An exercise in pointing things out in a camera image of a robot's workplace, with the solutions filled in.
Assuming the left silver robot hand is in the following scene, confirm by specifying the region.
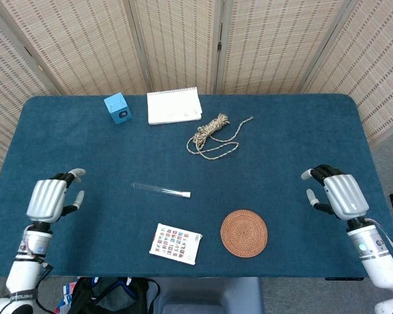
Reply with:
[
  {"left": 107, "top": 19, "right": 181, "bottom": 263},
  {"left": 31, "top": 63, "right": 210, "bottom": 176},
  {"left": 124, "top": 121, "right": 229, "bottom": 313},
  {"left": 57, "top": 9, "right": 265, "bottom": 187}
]
[{"left": 26, "top": 168, "right": 87, "bottom": 224}]

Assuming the transparent glass test tube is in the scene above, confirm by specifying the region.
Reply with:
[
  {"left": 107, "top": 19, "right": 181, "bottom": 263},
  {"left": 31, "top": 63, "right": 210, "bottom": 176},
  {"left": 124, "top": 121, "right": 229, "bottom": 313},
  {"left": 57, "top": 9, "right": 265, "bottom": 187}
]
[{"left": 131, "top": 182, "right": 186, "bottom": 198}]

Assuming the black bag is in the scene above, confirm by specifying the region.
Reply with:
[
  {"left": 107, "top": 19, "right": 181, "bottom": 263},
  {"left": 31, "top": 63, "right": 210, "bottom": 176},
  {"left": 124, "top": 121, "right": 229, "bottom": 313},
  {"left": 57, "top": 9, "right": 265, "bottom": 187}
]
[{"left": 68, "top": 276, "right": 161, "bottom": 314}]

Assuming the picture card booklet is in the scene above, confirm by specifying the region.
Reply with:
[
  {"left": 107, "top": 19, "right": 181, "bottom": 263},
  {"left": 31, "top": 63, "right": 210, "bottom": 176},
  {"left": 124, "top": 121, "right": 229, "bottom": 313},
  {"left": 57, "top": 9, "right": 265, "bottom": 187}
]
[{"left": 149, "top": 222, "right": 203, "bottom": 266}]

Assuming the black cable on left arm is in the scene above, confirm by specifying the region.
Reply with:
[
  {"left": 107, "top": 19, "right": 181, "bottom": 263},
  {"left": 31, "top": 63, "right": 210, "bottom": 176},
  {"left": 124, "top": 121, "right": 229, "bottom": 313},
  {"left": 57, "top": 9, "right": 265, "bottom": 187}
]
[{"left": 32, "top": 256, "right": 55, "bottom": 314}]

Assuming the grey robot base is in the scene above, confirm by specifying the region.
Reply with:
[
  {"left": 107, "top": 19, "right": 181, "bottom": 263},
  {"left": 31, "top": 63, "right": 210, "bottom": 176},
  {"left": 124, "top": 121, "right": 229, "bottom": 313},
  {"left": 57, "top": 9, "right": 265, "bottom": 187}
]
[{"left": 157, "top": 277, "right": 265, "bottom": 314}]

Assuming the round woven rattan placemat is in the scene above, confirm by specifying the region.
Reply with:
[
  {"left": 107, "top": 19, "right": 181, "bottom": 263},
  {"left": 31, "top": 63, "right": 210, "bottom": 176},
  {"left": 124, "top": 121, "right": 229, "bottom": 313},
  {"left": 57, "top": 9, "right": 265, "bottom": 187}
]
[{"left": 219, "top": 209, "right": 269, "bottom": 258}]

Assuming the coiled beige speckled rope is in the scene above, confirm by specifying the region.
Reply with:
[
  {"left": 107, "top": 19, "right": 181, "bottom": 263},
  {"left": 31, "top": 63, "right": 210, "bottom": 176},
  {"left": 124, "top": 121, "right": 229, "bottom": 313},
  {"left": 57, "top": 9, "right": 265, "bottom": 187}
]
[{"left": 185, "top": 113, "right": 255, "bottom": 161}]

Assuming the woven bamboo folding screen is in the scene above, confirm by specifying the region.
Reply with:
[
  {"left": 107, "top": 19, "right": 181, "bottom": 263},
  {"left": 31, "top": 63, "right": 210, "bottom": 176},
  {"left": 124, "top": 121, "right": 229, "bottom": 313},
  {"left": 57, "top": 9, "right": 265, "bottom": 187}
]
[{"left": 0, "top": 0, "right": 393, "bottom": 164}]

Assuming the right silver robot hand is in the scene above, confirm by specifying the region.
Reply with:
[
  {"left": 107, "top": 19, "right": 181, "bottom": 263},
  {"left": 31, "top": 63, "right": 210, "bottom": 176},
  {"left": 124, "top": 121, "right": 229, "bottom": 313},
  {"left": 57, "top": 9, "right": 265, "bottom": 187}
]
[{"left": 301, "top": 164, "right": 370, "bottom": 220}]

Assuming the blue cube box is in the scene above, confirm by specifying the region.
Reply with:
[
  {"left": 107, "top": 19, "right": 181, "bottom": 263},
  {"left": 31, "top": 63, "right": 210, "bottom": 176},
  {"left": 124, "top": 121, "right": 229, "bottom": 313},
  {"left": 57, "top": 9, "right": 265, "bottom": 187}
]
[{"left": 103, "top": 92, "right": 134, "bottom": 126}]

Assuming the blue carpet table cover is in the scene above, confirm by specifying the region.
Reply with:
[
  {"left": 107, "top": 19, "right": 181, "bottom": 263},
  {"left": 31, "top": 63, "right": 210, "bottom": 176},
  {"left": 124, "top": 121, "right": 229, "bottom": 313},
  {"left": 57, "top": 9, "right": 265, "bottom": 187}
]
[{"left": 0, "top": 94, "right": 393, "bottom": 279}]

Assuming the white spiral notebook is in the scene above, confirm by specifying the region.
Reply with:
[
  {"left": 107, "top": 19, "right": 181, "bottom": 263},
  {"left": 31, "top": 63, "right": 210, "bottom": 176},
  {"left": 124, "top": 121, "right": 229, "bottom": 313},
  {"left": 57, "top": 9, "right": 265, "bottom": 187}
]
[{"left": 146, "top": 86, "right": 203, "bottom": 126}]

